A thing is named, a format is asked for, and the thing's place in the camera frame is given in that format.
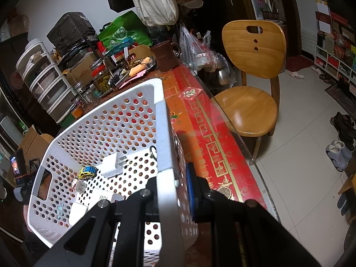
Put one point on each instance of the teal multiport usb charger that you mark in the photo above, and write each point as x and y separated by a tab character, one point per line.
59	212

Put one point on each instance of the wooden chair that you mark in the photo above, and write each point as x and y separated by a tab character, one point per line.
258	49

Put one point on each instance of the yellow toy car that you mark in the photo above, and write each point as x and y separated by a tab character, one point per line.
87	172

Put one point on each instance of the small glass jar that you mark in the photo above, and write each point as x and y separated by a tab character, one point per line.
89	95

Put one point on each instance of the white perforated plastic basket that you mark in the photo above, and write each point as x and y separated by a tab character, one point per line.
112	153

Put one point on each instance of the stacked white food cover tower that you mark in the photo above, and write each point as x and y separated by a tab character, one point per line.
45	80

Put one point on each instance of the glass jar with red lid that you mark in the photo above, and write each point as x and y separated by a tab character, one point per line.
101	76

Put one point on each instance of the brown ceramic mug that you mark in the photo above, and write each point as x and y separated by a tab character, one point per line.
166	55

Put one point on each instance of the grey white slippers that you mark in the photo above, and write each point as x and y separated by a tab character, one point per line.
339	155

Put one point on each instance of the green shopping bag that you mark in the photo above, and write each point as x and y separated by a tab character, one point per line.
124	31

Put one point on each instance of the cardboard box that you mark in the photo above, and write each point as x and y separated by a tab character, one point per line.
34	145

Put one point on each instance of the white charger block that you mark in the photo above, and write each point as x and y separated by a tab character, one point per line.
112	165

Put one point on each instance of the white shelf with boxes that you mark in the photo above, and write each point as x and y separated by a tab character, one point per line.
335	48

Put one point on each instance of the black bag on tower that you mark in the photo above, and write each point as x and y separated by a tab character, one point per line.
70	29

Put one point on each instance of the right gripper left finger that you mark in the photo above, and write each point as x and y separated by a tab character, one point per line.
110	234

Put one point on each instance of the clear plastic bag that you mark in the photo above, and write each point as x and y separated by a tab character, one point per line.
197	54

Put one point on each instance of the orange jar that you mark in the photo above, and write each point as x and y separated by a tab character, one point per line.
77	111

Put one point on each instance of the white square charger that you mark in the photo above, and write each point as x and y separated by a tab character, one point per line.
99	194

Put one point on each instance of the beige canvas tote bag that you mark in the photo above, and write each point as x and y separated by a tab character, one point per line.
157	12

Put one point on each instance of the red patterned tablecloth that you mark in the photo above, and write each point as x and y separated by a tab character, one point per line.
209	140

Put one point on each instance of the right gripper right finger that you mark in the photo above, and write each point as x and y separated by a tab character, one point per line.
238	233

